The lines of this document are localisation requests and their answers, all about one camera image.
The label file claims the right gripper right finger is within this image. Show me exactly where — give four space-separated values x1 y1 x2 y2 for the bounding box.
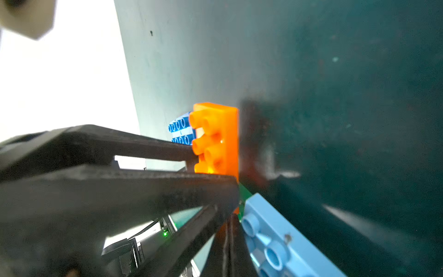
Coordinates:
229 214 258 277

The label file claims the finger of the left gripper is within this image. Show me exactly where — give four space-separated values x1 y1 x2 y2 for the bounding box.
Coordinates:
1 125 197 180
1 165 239 277

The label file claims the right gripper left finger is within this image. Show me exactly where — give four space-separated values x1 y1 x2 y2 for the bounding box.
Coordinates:
200 219 230 277

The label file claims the light blue lego brick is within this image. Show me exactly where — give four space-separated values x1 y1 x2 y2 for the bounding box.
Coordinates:
241 193 345 277

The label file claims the orange lego brick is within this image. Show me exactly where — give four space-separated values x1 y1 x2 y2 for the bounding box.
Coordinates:
189 103 239 179

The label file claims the dark blue lego brick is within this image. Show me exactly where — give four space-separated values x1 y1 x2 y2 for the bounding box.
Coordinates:
168 112 197 145

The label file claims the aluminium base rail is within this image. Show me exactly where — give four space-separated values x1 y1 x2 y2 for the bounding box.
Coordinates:
102 212 194 277

